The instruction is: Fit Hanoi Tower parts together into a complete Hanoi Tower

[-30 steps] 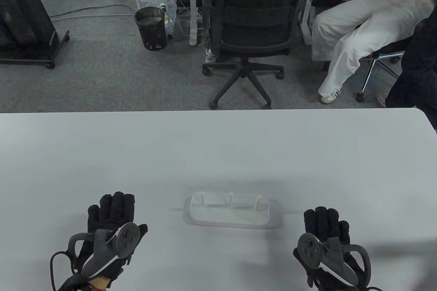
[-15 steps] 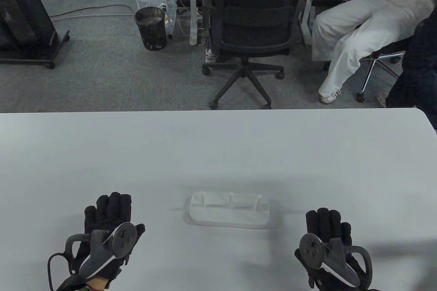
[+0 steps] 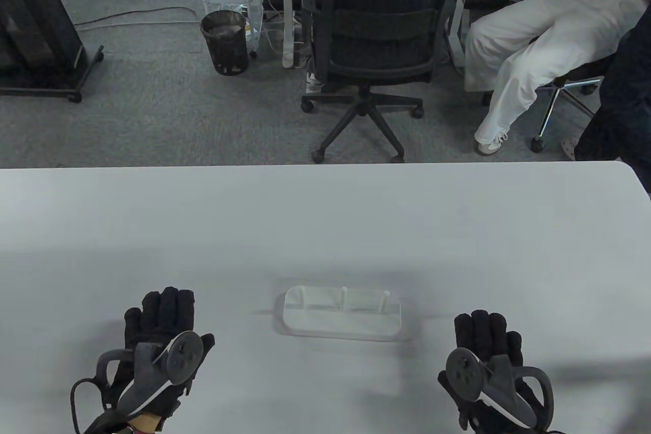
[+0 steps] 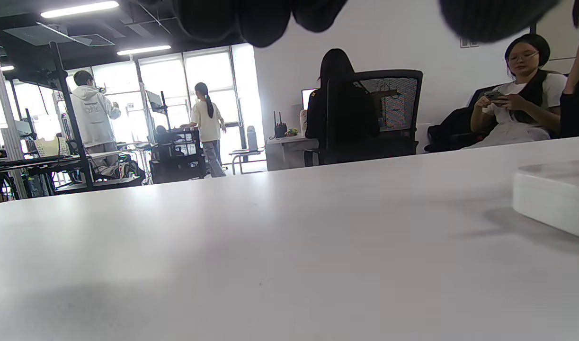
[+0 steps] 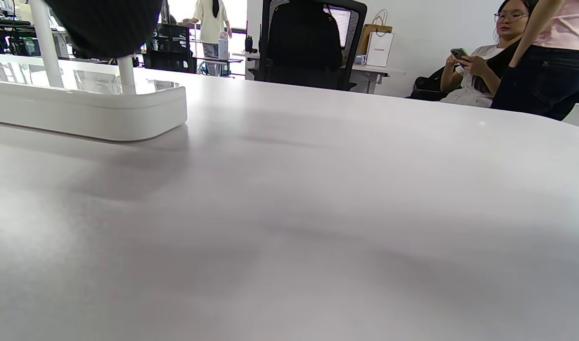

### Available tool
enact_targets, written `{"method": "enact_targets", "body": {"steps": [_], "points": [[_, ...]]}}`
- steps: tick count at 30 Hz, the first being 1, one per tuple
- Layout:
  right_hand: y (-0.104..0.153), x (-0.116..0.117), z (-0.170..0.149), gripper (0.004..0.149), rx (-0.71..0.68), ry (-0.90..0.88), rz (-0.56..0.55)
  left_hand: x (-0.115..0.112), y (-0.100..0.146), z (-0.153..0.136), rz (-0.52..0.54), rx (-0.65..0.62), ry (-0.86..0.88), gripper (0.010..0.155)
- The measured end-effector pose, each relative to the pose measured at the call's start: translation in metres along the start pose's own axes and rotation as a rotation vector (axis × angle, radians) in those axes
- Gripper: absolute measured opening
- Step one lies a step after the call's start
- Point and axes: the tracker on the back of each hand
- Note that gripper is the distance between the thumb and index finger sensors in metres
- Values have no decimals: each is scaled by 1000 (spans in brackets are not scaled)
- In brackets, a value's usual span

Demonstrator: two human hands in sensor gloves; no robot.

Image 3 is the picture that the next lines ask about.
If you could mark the person's right thumb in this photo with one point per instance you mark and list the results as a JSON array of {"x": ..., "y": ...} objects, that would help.
[{"x": 444, "y": 382}]

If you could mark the person's left little finger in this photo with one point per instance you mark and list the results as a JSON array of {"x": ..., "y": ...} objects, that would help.
[{"x": 133, "y": 327}]

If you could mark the person's left forearm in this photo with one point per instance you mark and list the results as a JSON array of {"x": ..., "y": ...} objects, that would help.
[{"x": 145, "y": 423}]

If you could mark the person's right little finger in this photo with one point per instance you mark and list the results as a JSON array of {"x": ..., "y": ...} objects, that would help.
[{"x": 514, "y": 348}]

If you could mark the black chair with chrome base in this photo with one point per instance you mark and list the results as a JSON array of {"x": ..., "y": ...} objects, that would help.
[{"x": 559, "y": 93}]

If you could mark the black mesh wastebasket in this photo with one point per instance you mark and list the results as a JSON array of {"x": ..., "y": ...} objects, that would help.
[{"x": 225, "y": 42}]

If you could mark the person's left thumb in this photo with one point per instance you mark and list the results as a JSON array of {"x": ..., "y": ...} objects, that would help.
[{"x": 207, "y": 345}]

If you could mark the white desk leg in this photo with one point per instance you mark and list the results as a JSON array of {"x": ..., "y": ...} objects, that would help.
[
  {"x": 457, "y": 22},
  {"x": 289, "y": 6}
]

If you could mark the person's right hand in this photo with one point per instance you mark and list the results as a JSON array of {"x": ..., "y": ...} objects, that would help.
[{"x": 488, "y": 337}]

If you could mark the grey controller on glove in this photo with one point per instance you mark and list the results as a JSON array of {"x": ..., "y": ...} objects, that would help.
[
  {"x": 152, "y": 368},
  {"x": 501, "y": 388}
]

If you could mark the person's right middle finger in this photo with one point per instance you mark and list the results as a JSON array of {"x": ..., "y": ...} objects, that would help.
[{"x": 480, "y": 329}]

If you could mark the white sneaker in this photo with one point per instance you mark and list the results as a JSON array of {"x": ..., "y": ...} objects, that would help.
[{"x": 313, "y": 83}]

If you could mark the grey controller on right glove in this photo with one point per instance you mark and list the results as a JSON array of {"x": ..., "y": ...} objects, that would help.
[{"x": 501, "y": 388}]

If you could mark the white plastic holder tray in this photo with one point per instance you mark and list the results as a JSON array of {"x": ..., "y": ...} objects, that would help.
[{"x": 338, "y": 322}]

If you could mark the person's left middle finger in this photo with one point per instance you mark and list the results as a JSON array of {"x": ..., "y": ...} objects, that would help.
[{"x": 170, "y": 307}]

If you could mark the black mesh office chair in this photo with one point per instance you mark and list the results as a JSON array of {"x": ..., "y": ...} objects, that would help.
[{"x": 379, "y": 32}]

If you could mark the black cabinet on wheels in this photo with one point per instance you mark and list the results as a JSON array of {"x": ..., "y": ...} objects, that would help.
[{"x": 30, "y": 27}]

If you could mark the person's left hand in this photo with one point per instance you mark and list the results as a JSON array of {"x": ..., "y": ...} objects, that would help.
[{"x": 152, "y": 322}]

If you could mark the grey controller on left glove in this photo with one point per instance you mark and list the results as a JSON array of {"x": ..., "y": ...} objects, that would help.
[{"x": 152, "y": 368}]

